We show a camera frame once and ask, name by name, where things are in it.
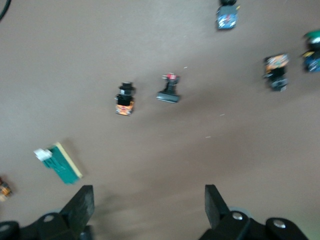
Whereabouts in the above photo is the red mushroom button orange block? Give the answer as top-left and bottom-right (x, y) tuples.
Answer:
(0, 175), (13, 203)

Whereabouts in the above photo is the black looped table cable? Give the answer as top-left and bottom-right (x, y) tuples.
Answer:
(0, 0), (11, 21)

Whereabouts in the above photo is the black square button red block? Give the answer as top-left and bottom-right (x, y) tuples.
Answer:
(155, 72), (182, 104)

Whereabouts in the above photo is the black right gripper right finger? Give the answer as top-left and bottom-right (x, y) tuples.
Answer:
(198, 184), (311, 240)

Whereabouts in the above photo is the green push button blue block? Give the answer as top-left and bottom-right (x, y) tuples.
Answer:
(215, 0), (239, 31)
(300, 29), (320, 74)

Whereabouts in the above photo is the brown paper table cover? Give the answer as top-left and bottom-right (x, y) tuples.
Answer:
(0, 0), (320, 240)

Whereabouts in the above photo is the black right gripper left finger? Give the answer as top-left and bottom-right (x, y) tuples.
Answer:
(0, 184), (95, 240)

